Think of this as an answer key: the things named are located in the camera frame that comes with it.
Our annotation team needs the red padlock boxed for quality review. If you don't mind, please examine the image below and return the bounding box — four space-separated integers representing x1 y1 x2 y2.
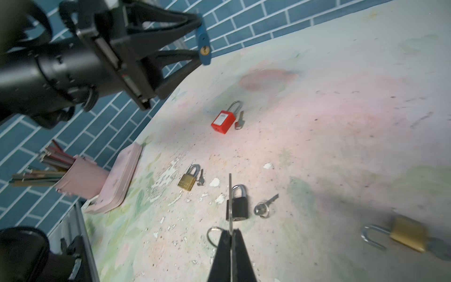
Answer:
211 101 243 134

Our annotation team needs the large brass padlock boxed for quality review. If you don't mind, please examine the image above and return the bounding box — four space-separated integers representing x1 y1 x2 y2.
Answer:
177 164 201 192

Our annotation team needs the small brass padlock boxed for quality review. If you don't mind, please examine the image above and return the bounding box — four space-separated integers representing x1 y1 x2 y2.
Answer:
361 216 451 262

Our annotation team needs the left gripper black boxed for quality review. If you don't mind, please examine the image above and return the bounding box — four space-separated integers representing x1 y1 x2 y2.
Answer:
75 1 203 110

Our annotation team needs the pink pencil case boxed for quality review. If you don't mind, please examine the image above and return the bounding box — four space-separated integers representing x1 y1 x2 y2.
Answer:
54 142 143 215

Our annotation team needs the black padlock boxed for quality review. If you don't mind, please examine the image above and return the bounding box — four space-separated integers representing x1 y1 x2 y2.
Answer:
229 184 249 222

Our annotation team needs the blue padlock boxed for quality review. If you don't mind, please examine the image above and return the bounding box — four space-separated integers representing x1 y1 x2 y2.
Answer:
195 14 212 65

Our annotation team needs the aluminium front rail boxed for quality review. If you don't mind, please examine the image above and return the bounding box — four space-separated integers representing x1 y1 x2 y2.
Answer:
48 202 100 282

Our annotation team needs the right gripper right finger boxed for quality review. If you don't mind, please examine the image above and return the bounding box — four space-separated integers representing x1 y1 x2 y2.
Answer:
231 229 257 282

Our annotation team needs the large brass padlock key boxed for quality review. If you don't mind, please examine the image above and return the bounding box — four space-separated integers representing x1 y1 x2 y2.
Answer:
197 169 205 186

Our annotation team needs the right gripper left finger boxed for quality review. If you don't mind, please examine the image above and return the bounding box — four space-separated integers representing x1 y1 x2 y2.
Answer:
207 229 231 282

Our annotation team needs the silver loose key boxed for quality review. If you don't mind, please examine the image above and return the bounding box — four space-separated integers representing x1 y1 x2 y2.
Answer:
234 110 245 130

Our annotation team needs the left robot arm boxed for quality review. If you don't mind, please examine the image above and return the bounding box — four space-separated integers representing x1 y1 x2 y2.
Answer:
1 1 211 129

